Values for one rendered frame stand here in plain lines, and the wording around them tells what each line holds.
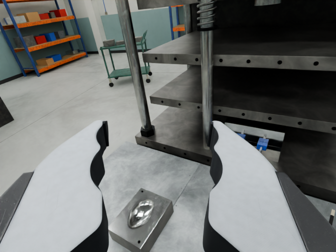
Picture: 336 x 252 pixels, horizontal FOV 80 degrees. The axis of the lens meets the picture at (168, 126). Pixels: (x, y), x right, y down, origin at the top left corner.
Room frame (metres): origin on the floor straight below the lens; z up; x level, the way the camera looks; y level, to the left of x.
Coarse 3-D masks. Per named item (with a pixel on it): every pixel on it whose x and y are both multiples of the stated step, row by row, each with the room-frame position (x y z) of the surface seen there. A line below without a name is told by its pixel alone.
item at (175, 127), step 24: (168, 120) 1.25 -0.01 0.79; (192, 120) 1.20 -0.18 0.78; (216, 120) 1.16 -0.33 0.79; (144, 144) 1.07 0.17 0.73; (168, 144) 0.97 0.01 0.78; (192, 144) 0.94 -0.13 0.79; (288, 144) 0.82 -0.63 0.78; (312, 144) 0.80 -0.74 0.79; (288, 168) 0.66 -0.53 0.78; (312, 168) 0.64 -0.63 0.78; (312, 192) 0.55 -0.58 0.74
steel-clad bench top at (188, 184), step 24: (120, 168) 0.80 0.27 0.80; (144, 168) 0.77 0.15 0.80; (168, 168) 0.75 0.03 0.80; (192, 168) 0.73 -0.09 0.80; (120, 192) 0.64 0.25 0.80; (168, 192) 0.60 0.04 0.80; (192, 192) 0.58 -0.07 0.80; (192, 216) 0.47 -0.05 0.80; (168, 240) 0.39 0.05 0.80; (192, 240) 0.38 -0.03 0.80
